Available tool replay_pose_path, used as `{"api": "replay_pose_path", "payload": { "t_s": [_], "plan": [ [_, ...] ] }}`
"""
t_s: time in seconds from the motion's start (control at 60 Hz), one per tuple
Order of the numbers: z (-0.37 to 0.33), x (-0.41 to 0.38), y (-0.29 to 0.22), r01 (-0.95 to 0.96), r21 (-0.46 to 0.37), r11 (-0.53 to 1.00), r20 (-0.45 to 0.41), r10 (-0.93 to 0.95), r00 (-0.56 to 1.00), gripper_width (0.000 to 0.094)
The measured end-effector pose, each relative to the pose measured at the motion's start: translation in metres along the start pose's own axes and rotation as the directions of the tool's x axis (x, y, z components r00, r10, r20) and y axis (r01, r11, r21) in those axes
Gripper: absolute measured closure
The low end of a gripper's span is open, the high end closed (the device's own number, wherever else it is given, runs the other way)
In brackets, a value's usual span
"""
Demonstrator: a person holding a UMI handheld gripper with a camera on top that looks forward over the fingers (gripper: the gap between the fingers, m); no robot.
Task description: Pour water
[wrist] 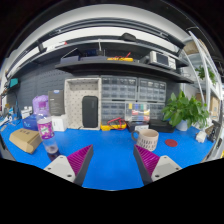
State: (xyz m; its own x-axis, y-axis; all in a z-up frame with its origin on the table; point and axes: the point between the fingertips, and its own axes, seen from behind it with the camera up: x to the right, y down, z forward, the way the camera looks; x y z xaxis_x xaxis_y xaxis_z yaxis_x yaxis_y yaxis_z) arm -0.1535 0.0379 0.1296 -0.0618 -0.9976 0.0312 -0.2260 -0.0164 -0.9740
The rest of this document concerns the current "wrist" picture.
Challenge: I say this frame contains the yellow tool on shelf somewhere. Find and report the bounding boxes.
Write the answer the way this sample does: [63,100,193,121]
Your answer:
[107,52,134,62]

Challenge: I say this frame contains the purple bag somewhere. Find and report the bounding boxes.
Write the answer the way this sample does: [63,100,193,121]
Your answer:
[32,95,49,114]

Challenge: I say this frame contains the white metal shelving rack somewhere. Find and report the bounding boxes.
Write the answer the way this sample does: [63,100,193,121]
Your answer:
[181,30,224,161]

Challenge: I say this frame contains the dark grey upright box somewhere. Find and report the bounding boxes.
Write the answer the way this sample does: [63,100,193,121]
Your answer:
[48,90,65,116]

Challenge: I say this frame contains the black rectangular speaker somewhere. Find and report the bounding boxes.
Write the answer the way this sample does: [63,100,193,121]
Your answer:
[82,96,98,128]

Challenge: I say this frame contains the grey drawer organiser cabinet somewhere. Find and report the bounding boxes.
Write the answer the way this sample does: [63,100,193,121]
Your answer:
[101,76,137,125]
[137,78,166,119]

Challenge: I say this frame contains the small white box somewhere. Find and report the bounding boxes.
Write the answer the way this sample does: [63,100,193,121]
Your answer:
[52,115,68,132]

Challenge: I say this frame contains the clear box with coloured parts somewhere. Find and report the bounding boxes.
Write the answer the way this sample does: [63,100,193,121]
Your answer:
[125,102,150,121]

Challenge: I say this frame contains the red round coaster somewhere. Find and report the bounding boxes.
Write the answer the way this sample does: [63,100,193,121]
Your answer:
[165,139,178,147]

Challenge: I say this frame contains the small plant on rack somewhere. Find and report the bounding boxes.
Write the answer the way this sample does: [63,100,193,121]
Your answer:
[194,65,217,86]

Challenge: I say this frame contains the grey drawer organiser cabinet right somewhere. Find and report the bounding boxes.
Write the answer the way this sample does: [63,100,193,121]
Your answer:
[137,78,166,119]

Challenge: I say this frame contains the plastic bottle with purple label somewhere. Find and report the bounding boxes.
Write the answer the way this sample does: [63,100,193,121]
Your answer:
[35,101,61,162]

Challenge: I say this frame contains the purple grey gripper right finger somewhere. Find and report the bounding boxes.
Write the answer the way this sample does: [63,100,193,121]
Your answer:
[133,145,181,185]

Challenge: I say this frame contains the white pegboard tray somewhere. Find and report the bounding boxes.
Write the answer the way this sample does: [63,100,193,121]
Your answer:
[64,78,101,130]

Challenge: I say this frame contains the white power adapter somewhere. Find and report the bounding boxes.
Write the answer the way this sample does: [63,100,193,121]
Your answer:
[196,131,207,143]

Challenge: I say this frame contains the yellow multimeter with red leads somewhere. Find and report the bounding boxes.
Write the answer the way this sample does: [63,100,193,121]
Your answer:
[101,117,127,131]

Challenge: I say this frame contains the black shelf board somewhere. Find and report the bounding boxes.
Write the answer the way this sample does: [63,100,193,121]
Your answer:
[55,60,193,84]

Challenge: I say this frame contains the blue fabric pouch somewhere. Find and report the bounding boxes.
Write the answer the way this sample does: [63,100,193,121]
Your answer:
[22,114,38,131]

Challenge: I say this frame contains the white oscilloscope on shelf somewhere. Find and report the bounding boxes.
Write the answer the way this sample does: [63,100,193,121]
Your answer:
[150,51,176,70]

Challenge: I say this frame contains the green potted plant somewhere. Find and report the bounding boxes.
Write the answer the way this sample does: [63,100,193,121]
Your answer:
[162,91,209,129]

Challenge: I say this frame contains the black flat case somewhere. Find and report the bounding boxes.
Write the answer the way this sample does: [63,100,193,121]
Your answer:
[149,119,175,133]

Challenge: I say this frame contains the cardboard box on rack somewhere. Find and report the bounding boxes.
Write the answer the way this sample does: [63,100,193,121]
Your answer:
[184,39,208,55]

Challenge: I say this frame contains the beige ceramic mug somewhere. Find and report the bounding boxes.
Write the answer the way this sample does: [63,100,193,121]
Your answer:
[131,129,159,151]

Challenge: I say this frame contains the black box with white label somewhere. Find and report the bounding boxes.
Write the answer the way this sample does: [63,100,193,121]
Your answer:
[127,121,149,132]

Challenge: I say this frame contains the grey drawer organiser cabinet left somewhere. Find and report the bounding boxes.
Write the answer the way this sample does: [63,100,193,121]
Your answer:
[101,76,137,125]

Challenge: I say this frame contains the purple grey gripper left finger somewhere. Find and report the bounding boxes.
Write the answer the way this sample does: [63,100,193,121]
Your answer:
[44,145,93,186]

